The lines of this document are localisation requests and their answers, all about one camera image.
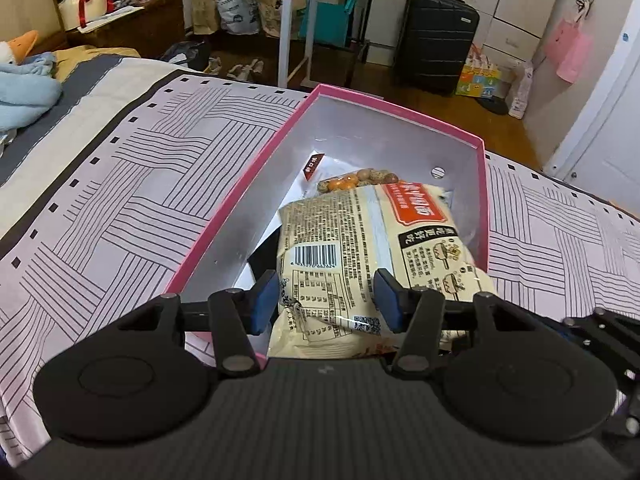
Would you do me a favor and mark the large cream snack bag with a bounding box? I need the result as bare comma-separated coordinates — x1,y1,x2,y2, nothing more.
268,182,495,359

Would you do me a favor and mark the clear bag of mixed nuts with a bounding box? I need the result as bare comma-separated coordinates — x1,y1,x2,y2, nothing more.
317,168,400,194

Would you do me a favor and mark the small red sachet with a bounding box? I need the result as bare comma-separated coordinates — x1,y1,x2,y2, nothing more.
303,153,324,181

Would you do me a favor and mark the pink cardboard box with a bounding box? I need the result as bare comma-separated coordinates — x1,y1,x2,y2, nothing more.
169,87,492,359

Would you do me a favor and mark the colourful gift bag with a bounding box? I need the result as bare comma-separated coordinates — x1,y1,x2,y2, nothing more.
456,44,501,99

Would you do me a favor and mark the black suitcase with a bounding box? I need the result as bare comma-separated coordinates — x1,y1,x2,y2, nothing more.
390,0,480,96

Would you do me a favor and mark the brown paper bag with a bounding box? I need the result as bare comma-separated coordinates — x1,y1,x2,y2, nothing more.
191,0,220,36

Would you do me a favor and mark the teal tote bag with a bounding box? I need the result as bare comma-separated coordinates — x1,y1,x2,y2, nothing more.
314,0,357,48

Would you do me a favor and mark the wooden nightstand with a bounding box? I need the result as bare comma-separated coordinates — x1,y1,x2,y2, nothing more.
66,0,186,58

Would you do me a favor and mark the pink hanging bag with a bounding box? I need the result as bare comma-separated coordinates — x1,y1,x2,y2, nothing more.
544,18,593,84

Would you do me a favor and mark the light blue blanket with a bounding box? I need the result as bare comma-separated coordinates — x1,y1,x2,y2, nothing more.
0,52,62,133

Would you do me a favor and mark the white goose plush toy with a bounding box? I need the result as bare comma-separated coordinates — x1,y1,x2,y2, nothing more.
0,30,38,65

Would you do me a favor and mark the wooden padded headboard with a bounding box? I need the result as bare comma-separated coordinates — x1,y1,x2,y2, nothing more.
0,0,67,53

